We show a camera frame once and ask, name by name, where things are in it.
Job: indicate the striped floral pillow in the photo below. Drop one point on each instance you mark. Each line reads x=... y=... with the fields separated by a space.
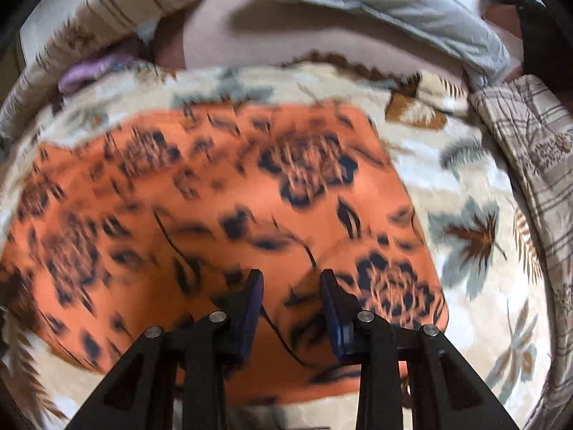
x=534 y=130

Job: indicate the black cloth on headboard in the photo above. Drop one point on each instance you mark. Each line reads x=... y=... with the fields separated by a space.
x=537 y=45

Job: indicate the purple cloth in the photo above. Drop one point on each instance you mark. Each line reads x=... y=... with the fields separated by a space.
x=93 y=68

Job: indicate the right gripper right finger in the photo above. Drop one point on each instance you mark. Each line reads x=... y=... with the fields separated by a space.
x=447 y=393

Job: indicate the orange black floral garment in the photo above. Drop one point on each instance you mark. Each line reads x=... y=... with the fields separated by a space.
x=165 y=216

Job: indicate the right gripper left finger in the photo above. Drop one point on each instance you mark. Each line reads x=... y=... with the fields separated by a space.
x=140 y=391

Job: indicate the pink bed sheet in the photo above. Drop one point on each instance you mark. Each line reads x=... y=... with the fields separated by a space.
x=274 y=32

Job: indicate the cream leaf-patterned blanket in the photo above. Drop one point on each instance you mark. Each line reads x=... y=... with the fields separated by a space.
x=473 y=224

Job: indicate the grey pillow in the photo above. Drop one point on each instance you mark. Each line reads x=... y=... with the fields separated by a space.
x=385 y=4

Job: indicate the striped bolster pillow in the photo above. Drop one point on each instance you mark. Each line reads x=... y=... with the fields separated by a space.
x=91 y=26

